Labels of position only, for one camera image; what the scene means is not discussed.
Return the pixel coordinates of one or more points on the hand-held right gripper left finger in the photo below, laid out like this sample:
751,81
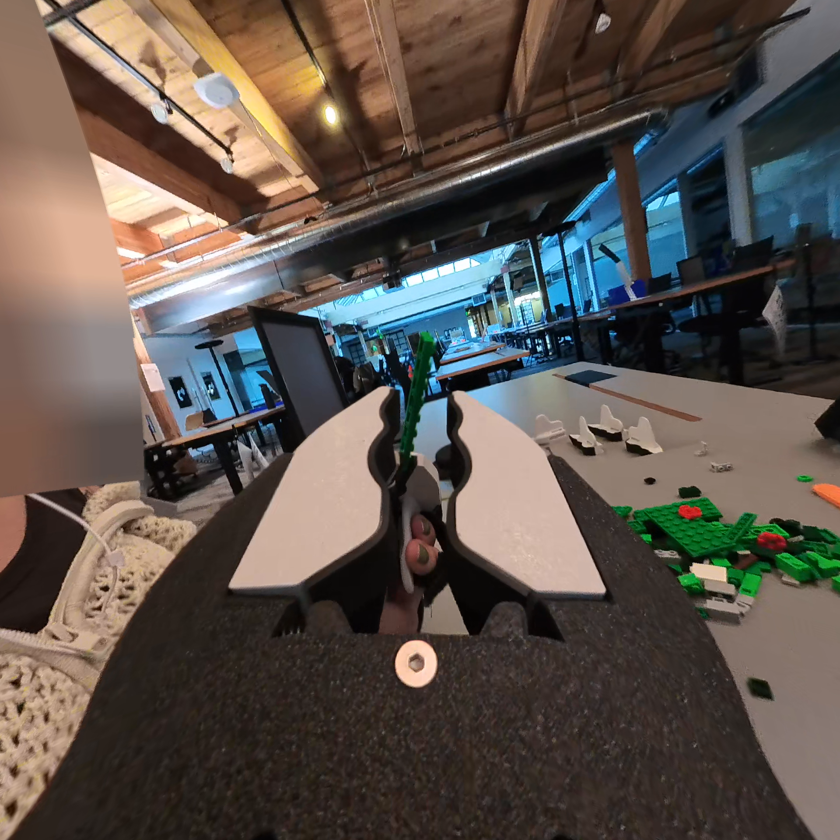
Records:
315,512

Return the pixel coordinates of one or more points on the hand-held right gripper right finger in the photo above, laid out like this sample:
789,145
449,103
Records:
525,518

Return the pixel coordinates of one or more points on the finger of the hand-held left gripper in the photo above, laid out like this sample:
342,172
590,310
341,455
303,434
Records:
423,489

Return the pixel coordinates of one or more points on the green holed lego plate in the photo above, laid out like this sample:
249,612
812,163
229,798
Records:
417,394

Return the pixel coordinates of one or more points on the pile of loose lego pieces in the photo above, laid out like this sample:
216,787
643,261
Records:
695,531

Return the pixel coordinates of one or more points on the white and black fin piece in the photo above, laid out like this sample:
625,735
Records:
585,438
643,438
550,432
607,423

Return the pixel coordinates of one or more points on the wooden desk with black legs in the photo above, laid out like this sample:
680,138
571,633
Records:
216,430

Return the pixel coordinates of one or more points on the black desk monitor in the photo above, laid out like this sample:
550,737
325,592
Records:
298,374

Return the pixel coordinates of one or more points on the wooden office desk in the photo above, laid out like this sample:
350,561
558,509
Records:
482,361

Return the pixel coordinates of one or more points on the blue table mat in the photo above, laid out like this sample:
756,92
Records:
590,376

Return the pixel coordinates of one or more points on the black pole lamp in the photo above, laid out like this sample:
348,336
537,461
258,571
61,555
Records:
213,374

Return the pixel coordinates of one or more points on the blue storage bin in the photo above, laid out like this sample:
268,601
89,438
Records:
627,294

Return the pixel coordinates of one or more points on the person's black undershirt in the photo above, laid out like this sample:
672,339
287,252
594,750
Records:
33,564

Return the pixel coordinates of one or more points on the long wooden desk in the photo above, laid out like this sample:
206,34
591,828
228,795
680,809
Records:
695,285

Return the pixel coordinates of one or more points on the orange brick separator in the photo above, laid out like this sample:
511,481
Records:
828,493

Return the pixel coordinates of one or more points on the person in cream knit sweater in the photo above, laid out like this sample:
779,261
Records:
52,689

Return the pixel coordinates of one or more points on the white paper sign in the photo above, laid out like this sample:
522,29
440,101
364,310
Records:
775,318

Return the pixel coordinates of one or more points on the wooden pillar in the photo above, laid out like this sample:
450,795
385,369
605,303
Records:
631,210

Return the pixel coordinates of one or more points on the black mesh office chair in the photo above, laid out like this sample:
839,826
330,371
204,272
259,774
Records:
751,275

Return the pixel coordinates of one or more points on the lit ceiling spotlight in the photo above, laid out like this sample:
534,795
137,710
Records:
330,114

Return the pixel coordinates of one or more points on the white round ceiling device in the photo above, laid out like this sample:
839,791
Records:
215,90

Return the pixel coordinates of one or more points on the black wall poster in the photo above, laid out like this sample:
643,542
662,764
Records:
211,386
178,390

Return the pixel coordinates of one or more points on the silver ceiling duct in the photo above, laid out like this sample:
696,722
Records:
426,210

